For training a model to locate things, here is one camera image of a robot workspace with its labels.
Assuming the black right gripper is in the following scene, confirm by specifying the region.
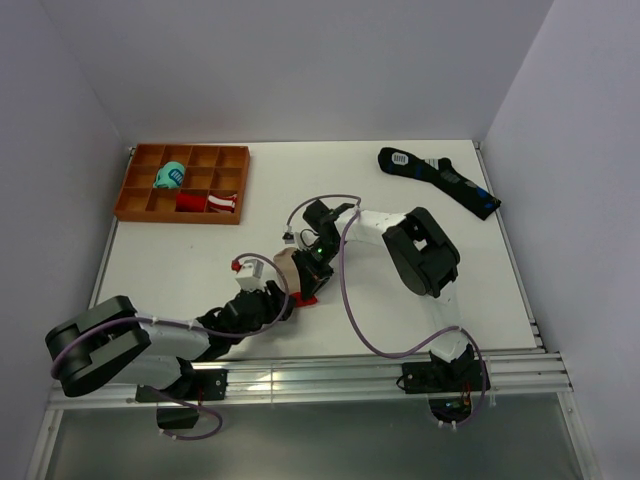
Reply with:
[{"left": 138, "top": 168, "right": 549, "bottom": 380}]
[{"left": 292, "top": 239, "right": 345, "bottom": 303}]

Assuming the beige sock with red toe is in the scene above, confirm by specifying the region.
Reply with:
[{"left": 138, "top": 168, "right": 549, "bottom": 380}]
[{"left": 273, "top": 247, "right": 318, "bottom": 308}]

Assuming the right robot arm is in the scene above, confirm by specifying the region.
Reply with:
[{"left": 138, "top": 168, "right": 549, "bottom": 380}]
[{"left": 283, "top": 198, "right": 474, "bottom": 390}]

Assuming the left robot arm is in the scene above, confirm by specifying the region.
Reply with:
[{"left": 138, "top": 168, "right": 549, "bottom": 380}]
[{"left": 45, "top": 280, "right": 296, "bottom": 399}]

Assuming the rolled red white striped sock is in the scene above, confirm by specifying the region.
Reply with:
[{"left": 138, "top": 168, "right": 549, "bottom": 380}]
[{"left": 207, "top": 194, "right": 237, "bottom": 213}]

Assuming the orange compartment tray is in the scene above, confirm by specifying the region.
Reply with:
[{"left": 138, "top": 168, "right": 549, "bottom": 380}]
[{"left": 114, "top": 144, "right": 250, "bottom": 225}]

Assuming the black blue patterned sock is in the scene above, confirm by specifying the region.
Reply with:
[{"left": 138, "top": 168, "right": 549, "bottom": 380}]
[{"left": 377, "top": 147, "right": 501, "bottom": 220}]

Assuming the rolled teal sock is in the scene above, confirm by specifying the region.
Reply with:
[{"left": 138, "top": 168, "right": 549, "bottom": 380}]
[{"left": 153, "top": 161, "right": 186, "bottom": 189}]

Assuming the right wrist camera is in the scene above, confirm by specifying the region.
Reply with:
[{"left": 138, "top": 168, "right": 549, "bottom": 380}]
[{"left": 282, "top": 227, "right": 310, "bottom": 249}]

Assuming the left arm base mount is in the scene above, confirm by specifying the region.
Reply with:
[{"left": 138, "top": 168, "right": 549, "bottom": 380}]
[{"left": 134, "top": 369, "right": 228, "bottom": 441}]

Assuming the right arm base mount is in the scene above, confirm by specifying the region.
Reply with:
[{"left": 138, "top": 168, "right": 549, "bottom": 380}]
[{"left": 396, "top": 360, "right": 490, "bottom": 423}]

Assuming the aluminium rail frame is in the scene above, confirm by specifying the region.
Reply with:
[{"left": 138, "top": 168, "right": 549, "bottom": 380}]
[{"left": 24, "top": 142, "right": 601, "bottom": 480}]

